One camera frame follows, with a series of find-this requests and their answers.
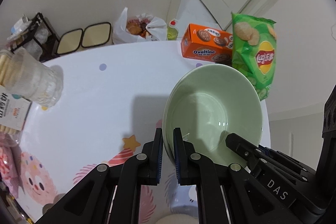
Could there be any large green ribbed bowl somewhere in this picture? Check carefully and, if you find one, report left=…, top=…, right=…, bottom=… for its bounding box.
left=162, top=64, right=263, bottom=167

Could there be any black metal storage rack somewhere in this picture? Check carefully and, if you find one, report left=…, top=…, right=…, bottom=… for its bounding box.
left=6, top=12, right=60, bottom=63

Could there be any clear textured drinking glass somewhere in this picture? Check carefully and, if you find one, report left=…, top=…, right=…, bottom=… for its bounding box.
left=3, top=48, right=63, bottom=107

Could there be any beige double trash bin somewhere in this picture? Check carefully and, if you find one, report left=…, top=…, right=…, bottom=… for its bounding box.
left=56, top=22, right=112, bottom=56

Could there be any yellow cooking oil bottle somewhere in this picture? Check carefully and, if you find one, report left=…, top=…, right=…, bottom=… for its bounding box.
left=167, top=19, right=179, bottom=40

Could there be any green Lays chips bag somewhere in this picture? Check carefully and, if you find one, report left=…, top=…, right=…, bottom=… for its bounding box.
left=231, top=13, right=277, bottom=101

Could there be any pink snack bag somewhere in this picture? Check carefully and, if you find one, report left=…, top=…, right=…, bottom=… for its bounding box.
left=0, top=146, right=20, bottom=198

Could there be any orange Ovaltine cookie box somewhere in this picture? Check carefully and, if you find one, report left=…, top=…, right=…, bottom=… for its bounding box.
left=181, top=23, right=233, bottom=63

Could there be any white plastic grocery bag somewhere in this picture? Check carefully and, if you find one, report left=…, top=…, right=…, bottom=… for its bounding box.
left=112, top=7, right=167, bottom=44

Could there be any yam biscuit plastic box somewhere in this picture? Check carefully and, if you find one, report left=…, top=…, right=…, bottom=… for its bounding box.
left=1, top=50, right=31, bottom=147

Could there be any white ceramic bowl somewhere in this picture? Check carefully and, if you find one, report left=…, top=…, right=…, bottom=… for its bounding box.
left=155, top=214, right=198, bottom=224

